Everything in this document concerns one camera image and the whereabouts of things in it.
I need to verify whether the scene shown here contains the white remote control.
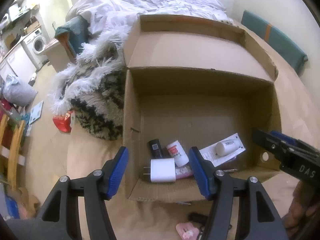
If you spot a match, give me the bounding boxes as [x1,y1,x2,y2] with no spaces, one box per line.
[200,133,246,167]

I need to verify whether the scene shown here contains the white power adapter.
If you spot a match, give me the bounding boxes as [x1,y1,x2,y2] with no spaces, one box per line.
[143,158,176,183]

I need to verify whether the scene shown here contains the wooden railing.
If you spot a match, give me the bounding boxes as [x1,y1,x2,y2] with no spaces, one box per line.
[7,120,25,191]

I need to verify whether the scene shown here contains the white red-label bottle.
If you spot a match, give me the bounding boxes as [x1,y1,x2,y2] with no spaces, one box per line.
[166,140,189,167]

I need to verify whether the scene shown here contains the white washing machine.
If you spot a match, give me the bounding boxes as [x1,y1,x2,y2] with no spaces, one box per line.
[22,28,49,71]

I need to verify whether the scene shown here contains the white rumpled duvet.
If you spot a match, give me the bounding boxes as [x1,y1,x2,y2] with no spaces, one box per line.
[66,0,234,41]

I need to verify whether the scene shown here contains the teal cloth pile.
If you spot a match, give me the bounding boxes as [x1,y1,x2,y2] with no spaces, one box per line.
[54,16,89,58]

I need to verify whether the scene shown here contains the white plastic bottle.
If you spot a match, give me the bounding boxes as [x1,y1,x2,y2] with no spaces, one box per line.
[215,140,239,157]

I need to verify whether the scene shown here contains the open cardboard box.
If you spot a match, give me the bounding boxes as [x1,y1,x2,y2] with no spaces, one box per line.
[123,15,281,203]

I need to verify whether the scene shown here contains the pink small tube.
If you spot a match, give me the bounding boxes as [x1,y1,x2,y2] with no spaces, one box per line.
[175,165,193,180]

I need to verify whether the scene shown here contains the red snack bag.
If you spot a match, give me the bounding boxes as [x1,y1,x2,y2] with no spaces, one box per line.
[53,111,73,133]

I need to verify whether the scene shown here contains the person's right hand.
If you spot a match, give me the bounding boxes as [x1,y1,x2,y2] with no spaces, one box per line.
[282,181,319,239]

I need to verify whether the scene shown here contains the black lipstick tube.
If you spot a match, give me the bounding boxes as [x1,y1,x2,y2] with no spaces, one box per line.
[148,139,164,159]

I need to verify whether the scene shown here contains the teal cushion orange stripe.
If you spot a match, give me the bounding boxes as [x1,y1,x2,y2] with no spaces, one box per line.
[241,10,308,75]

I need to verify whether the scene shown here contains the grey white plastic bag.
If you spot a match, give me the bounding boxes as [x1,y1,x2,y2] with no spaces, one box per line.
[3,74,37,107]

